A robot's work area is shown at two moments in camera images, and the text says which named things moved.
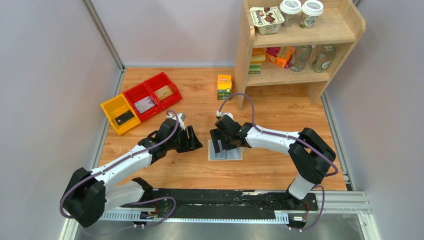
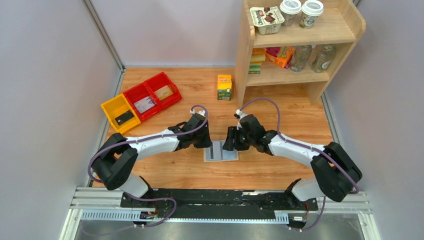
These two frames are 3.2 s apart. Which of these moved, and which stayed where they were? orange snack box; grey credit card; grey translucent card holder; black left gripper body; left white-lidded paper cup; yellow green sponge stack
Moved: grey translucent card holder; black left gripper body
Stayed: grey credit card; yellow green sponge stack; orange snack box; left white-lidded paper cup
